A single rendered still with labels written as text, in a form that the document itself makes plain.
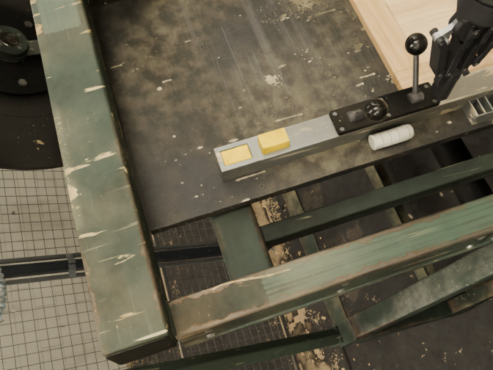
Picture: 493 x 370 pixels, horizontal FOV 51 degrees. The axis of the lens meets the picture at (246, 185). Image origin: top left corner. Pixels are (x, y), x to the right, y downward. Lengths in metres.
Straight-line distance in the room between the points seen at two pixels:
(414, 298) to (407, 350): 1.10
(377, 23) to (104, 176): 0.63
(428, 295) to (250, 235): 0.90
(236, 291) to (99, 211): 0.25
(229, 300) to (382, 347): 2.16
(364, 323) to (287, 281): 1.10
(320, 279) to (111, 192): 0.36
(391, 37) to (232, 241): 0.52
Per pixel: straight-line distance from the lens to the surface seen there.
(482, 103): 1.10
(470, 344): 2.64
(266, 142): 0.92
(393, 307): 1.82
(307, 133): 0.95
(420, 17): 1.19
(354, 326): 1.95
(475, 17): 0.76
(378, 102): 0.86
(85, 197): 0.87
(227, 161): 0.92
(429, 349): 2.77
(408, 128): 1.00
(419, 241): 0.89
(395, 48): 1.12
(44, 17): 1.11
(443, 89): 0.91
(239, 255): 0.94
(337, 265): 0.85
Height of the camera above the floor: 2.20
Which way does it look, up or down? 37 degrees down
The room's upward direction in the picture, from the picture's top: 90 degrees counter-clockwise
